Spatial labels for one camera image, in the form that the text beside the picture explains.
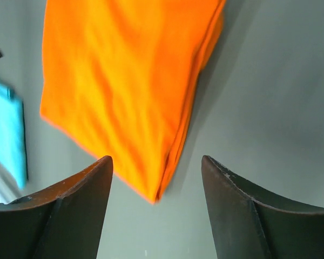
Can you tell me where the folded light blue t-shirt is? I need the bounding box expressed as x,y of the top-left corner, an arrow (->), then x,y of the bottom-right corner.
0,81 -> 28,189

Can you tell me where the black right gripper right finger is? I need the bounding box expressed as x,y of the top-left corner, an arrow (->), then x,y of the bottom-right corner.
201,155 -> 324,258

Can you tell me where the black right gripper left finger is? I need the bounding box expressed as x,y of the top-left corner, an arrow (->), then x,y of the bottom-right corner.
0,156 -> 113,258

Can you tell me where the orange t-shirt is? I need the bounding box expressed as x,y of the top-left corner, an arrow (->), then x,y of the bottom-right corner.
40,1 -> 225,203

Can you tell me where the aluminium frame rail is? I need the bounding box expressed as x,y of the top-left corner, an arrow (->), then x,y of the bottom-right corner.
0,163 -> 22,204

